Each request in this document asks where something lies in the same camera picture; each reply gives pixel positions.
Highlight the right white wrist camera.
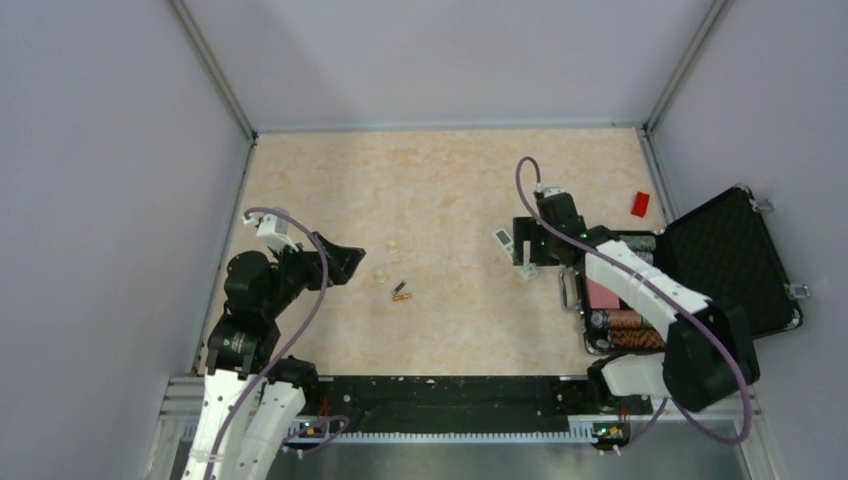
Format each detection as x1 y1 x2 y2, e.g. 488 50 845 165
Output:
533 183 566 202

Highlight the black AAA battery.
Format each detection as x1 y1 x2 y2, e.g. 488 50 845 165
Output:
391 281 406 296

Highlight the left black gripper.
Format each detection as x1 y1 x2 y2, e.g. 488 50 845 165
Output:
262 229 365 316

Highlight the red small block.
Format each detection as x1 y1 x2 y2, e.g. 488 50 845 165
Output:
631 191 651 218

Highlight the pink card deck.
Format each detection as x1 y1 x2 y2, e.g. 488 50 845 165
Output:
586 279 621 310

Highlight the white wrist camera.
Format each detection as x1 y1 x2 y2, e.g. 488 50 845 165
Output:
243 208 299 253
533 183 566 202

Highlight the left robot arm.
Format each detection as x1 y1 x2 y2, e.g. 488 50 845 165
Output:
182 234 366 479

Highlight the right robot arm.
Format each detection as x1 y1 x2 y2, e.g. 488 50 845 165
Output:
519 184 760 413

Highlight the black poker chip case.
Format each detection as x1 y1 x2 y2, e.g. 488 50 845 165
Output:
575 185 804 355

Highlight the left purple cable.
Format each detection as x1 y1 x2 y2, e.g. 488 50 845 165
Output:
201 207 331 480

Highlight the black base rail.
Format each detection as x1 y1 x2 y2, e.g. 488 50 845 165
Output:
301 375 654 436

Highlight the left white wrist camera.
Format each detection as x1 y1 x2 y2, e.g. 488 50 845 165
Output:
243 208 299 253

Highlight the white remote control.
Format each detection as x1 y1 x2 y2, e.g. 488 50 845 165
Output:
492 228 538 281

